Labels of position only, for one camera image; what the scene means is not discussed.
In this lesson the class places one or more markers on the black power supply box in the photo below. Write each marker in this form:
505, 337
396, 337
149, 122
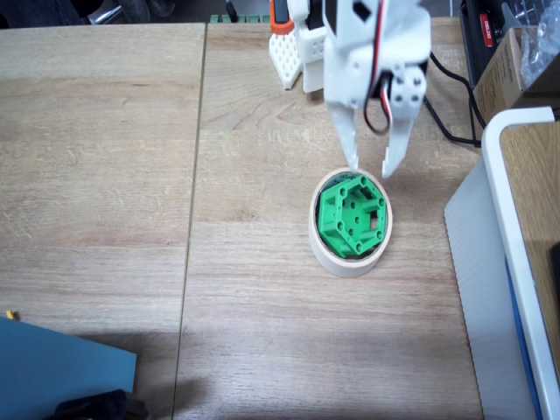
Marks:
474, 52

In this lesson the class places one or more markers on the small yellow piece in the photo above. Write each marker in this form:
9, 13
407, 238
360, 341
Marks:
12, 314

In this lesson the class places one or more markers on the orange and black clamp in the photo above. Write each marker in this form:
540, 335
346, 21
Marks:
280, 26

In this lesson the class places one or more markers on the clear plastic bag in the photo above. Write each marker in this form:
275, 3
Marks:
540, 48

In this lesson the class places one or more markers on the green terminal block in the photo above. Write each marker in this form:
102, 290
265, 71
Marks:
240, 19

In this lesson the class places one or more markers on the green hexagonal printed component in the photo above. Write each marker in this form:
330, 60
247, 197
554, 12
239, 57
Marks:
328, 214

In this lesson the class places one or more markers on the brown cardboard box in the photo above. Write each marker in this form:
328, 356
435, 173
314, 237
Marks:
499, 79

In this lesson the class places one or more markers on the beige masking tape roll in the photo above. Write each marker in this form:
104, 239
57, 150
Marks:
341, 269

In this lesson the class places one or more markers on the blue-grey board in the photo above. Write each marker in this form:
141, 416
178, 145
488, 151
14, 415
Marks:
52, 372

